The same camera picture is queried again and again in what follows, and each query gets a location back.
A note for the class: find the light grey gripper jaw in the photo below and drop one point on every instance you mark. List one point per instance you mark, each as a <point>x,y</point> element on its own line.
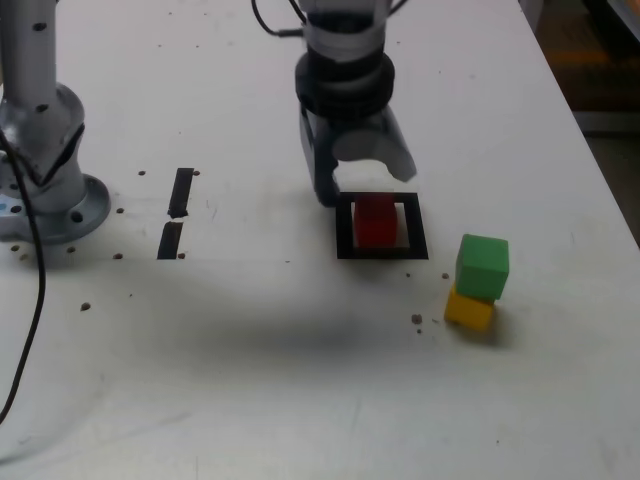
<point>395,150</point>

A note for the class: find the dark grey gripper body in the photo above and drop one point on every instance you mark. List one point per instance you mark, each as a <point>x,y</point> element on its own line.
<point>345,125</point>

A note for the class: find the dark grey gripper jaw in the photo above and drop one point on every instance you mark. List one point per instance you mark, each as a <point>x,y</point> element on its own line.
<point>320,175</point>

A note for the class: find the red cube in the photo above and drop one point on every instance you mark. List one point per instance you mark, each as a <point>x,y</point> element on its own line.
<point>375,225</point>

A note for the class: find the green cube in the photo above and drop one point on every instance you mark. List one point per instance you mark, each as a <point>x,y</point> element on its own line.
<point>482,270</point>

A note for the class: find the yellow cube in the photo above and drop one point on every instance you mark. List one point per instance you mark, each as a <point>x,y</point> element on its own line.
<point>467,311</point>

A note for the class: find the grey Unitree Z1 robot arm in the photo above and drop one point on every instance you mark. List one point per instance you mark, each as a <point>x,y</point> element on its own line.
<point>35,150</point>

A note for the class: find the black tape square outline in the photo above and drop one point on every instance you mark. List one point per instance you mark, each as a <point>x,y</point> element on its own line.
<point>420,225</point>

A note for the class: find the black tape strip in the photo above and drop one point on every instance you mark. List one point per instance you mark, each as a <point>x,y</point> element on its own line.
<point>180,192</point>

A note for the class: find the brown cardboard box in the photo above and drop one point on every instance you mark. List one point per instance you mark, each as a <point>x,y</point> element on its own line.
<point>600,65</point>

